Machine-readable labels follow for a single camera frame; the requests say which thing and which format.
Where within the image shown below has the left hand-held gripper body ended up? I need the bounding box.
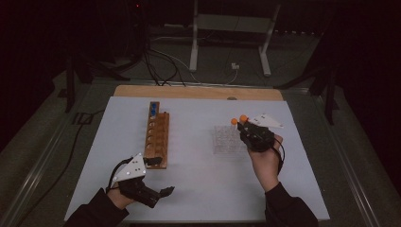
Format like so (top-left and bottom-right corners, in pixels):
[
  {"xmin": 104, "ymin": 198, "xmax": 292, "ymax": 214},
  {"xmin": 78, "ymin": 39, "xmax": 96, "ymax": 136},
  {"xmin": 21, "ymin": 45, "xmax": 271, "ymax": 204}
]
[{"xmin": 111, "ymin": 153, "xmax": 163, "ymax": 209}]

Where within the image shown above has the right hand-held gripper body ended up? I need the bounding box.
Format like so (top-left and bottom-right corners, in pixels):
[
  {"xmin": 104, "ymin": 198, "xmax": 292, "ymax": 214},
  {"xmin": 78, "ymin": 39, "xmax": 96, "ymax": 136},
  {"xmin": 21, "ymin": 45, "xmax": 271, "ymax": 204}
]
[{"xmin": 237, "ymin": 113, "xmax": 285, "ymax": 153}]

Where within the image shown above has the clear acrylic test tube rack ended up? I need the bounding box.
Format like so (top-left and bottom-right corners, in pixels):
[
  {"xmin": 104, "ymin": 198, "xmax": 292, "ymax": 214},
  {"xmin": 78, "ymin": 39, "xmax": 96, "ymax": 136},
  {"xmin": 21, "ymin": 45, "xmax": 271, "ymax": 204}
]
[{"xmin": 211, "ymin": 124, "xmax": 251, "ymax": 155}]

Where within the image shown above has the wooden test tube rack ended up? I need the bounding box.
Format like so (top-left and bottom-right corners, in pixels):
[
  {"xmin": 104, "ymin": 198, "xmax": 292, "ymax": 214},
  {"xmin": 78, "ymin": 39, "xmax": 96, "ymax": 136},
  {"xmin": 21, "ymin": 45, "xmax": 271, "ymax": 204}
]
[{"xmin": 143, "ymin": 100, "xmax": 170, "ymax": 170}]

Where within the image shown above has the person's left hand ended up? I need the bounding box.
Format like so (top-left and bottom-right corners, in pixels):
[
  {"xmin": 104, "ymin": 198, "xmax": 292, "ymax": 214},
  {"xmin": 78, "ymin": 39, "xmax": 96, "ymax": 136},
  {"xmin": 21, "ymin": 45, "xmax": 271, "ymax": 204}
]
[{"xmin": 107, "ymin": 188, "xmax": 135, "ymax": 211}]

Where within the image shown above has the person's right hand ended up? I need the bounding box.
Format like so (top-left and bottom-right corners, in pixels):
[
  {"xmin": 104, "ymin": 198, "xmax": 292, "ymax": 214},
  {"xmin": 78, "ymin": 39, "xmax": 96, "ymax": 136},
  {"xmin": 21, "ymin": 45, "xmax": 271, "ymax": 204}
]
[{"xmin": 248, "ymin": 134, "xmax": 285, "ymax": 193}]

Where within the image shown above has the white table mat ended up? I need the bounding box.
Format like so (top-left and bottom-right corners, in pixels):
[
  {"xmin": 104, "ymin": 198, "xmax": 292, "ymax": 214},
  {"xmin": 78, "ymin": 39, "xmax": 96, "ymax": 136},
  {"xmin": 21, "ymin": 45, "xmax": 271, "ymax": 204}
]
[{"xmin": 64, "ymin": 96, "xmax": 330, "ymax": 222}]

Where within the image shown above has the black tripod stand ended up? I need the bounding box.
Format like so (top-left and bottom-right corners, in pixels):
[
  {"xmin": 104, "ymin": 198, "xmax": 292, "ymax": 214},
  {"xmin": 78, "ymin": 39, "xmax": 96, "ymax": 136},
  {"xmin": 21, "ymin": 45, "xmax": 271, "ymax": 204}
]
[
  {"xmin": 62, "ymin": 51, "xmax": 131, "ymax": 114},
  {"xmin": 273, "ymin": 58, "xmax": 340, "ymax": 126}
]

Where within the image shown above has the white metal stand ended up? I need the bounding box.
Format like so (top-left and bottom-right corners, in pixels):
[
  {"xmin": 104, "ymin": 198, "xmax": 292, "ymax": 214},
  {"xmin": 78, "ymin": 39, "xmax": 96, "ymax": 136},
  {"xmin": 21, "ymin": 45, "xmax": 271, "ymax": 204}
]
[{"xmin": 188, "ymin": 0, "xmax": 282, "ymax": 78}]

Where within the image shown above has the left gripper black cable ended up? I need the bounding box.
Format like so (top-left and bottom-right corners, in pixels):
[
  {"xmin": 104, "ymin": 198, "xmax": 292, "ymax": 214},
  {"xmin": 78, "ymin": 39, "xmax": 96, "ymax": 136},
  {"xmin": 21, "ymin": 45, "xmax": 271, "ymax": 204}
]
[{"xmin": 105, "ymin": 156, "xmax": 135, "ymax": 194}]

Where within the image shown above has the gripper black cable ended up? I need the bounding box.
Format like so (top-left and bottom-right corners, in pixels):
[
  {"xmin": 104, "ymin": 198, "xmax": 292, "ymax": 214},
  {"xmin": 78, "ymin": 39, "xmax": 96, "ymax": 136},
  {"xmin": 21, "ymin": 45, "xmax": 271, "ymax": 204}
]
[
  {"xmin": 105, "ymin": 156, "xmax": 135, "ymax": 194},
  {"xmin": 272, "ymin": 134, "xmax": 286, "ymax": 176}
]

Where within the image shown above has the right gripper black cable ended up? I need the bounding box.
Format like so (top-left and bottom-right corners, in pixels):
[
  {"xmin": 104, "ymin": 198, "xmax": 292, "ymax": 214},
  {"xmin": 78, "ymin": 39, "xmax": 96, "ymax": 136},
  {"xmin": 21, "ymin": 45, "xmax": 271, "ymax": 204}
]
[{"xmin": 272, "ymin": 134, "xmax": 286, "ymax": 176}]

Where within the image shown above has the white cable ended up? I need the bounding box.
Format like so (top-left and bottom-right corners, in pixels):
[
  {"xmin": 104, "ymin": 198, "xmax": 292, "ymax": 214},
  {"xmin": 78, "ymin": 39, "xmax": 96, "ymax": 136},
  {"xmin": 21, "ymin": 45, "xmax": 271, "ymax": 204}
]
[{"xmin": 188, "ymin": 67, "xmax": 239, "ymax": 86}]

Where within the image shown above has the black floor cable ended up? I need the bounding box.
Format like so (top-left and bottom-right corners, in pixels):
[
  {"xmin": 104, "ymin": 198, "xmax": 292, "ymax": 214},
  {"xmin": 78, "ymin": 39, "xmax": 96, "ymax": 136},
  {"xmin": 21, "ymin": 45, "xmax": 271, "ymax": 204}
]
[{"xmin": 15, "ymin": 109, "xmax": 106, "ymax": 227}]

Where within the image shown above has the black cable bundle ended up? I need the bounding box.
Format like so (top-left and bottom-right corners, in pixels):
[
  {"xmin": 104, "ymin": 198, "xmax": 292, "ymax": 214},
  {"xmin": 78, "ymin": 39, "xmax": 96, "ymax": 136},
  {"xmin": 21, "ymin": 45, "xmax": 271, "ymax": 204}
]
[{"xmin": 142, "ymin": 42, "xmax": 187, "ymax": 87}]

